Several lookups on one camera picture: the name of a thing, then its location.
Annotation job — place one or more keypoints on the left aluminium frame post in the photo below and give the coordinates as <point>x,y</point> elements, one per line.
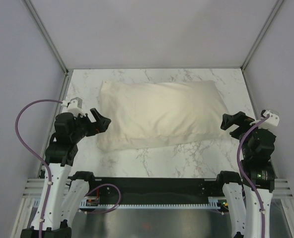
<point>45,34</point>

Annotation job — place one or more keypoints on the right aluminium frame post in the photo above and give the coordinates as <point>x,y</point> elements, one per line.
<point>263,31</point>

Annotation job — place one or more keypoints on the white slotted cable duct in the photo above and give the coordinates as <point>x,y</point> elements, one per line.
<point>211,204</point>

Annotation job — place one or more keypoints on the aluminium front rail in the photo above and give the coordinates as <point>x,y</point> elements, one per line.
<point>33,188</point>

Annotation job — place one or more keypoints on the cream yellow pillowcase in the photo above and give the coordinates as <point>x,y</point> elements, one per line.
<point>145,115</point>

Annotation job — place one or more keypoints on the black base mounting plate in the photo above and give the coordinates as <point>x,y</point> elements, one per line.
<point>113,190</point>

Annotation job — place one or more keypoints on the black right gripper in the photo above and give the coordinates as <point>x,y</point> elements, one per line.
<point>238,118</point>

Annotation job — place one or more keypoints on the aluminium frame post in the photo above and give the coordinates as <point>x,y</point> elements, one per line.
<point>45,34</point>
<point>263,31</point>

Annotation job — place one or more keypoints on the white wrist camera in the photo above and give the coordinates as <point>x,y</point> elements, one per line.
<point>74,106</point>
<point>270,118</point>

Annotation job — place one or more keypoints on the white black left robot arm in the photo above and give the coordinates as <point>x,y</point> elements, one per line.
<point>56,211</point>

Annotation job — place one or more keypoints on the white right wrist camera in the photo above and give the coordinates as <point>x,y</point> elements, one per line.
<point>270,118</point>

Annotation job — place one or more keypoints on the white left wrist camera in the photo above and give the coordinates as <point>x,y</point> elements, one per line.
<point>74,106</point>

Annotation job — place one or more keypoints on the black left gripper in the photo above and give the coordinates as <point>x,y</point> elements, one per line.
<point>101,125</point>

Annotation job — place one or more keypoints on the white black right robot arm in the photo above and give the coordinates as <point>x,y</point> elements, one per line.
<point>249,192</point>

